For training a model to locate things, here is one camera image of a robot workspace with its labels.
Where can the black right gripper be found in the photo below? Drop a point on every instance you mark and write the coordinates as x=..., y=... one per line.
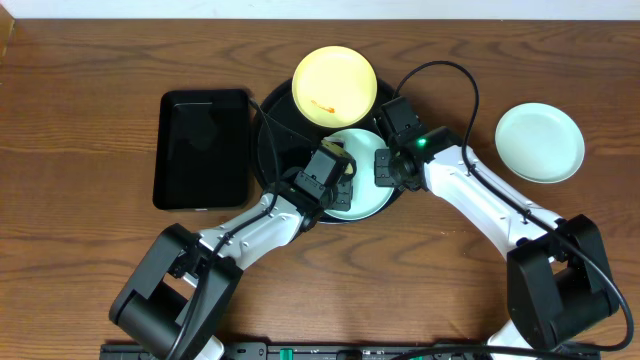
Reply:
x=380, y=173

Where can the round black tray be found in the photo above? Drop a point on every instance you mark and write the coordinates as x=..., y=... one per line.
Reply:
x=290, y=140

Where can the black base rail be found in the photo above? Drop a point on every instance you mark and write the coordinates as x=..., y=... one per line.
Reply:
x=263, y=351

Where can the mint green plate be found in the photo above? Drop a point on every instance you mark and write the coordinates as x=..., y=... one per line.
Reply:
x=540, y=143
x=367, y=198

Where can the black rectangular water tray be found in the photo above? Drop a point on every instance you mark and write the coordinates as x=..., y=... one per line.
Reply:
x=202, y=154

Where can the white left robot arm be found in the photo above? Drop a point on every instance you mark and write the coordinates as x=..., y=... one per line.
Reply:
x=172, y=303

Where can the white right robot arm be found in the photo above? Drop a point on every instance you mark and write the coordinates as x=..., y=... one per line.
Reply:
x=558, y=277

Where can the yellow plate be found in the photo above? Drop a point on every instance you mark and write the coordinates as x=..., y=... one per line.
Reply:
x=334, y=87

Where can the green yellow sponge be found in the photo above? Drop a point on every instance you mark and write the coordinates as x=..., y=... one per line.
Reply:
x=344, y=159

